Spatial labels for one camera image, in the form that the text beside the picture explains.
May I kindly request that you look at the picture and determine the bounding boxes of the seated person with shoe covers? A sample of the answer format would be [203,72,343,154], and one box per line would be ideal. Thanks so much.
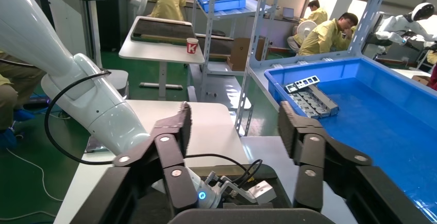
[0,49,46,150]

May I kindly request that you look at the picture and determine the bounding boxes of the small open cardboard box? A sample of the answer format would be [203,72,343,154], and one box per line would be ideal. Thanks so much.
[411,75,432,87]

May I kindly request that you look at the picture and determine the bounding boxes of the white background desk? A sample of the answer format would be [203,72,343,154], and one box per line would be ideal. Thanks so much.
[118,15,206,91]

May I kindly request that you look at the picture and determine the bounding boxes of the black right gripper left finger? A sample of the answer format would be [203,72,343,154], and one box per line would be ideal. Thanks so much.
[112,101,200,216]

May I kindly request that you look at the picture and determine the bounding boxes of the red paper cup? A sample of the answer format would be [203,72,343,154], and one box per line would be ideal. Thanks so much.
[186,37,199,55]

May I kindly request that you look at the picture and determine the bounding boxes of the white desk fan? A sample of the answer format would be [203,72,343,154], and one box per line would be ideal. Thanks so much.
[295,20,318,41]

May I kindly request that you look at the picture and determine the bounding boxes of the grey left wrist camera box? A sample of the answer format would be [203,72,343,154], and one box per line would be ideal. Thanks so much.
[218,176,278,205]

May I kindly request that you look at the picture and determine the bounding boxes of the standing person in yellow coat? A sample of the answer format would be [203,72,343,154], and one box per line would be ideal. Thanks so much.
[148,0,187,22]

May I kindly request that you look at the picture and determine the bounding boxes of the blue plastic bin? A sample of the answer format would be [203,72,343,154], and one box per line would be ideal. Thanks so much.
[263,56,437,217]

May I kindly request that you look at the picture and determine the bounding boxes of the grey background rack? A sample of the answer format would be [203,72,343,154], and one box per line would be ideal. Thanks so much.
[190,0,275,101]

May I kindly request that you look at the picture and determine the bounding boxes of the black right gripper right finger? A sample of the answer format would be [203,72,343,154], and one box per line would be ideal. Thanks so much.
[278,101,373,213]

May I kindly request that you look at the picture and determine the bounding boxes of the silver slotted metal plate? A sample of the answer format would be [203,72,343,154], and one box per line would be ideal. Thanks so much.
[296,90,329,118]

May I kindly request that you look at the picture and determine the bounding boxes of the grey metal parts stack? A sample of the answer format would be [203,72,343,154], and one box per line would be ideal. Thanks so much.
[308,84,341,116]

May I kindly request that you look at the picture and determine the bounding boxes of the grey perforated upright bracket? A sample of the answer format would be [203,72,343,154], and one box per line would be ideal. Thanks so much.
[284,75,321,95]

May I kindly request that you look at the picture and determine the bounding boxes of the white floor cable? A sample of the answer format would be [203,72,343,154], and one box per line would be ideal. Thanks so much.
[6,146,64,203]

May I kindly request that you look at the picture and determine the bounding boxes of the black container on background desk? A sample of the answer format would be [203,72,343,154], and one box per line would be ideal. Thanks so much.
[130,18,198,46]

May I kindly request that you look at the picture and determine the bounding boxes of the stacked grey metal brackets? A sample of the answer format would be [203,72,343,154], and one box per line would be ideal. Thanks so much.
[290,93,322,119]

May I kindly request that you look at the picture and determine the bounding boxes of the white slotted-angle rack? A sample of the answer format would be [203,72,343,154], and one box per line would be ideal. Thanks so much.
[234,0,437,138]

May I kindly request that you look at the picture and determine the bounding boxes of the blue bin on background rack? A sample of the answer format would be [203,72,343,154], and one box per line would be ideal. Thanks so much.
[196,0,248,14]

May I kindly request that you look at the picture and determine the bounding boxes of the white desk with cardboard box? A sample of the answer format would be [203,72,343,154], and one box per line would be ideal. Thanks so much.
[390,67,433,80]

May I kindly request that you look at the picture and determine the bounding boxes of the black-haired person in yellow coat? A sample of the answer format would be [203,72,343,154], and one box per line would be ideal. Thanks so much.
[296,12,360,57]

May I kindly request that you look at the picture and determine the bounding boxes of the white humanoid robot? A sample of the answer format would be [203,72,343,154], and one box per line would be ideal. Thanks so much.
[361,2,437,57]

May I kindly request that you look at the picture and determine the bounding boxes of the person in red shirt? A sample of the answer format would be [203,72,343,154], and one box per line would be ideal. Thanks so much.
[427,63,437,92]

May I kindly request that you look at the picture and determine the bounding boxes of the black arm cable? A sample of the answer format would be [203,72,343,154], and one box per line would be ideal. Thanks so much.
[44,69,264,186]

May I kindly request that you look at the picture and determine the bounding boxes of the large brown cardboard box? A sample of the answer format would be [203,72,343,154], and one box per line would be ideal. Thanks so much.
[226,37,271,72]

